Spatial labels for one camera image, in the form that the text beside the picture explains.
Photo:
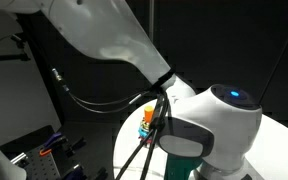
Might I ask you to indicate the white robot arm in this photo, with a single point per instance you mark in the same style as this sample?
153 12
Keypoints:
100 33

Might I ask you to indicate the orange toy peg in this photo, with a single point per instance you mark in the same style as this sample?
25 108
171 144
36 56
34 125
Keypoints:
148 114

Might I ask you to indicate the purple clamp with orange tip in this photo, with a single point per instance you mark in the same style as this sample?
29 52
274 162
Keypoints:
52 141

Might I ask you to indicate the purple black spring clamp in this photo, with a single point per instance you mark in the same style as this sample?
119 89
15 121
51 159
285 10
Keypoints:
74 173

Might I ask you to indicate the grey perforated breadboard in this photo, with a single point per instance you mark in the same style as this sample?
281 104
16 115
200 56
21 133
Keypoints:
44 166

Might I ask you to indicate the silver metal cylinder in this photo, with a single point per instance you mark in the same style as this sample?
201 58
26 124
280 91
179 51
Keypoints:
19 158

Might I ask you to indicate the teal camera mount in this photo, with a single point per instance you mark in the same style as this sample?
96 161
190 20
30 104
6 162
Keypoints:
180 168

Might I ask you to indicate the black camera stand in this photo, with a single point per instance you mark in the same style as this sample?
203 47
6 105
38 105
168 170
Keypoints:
49 103

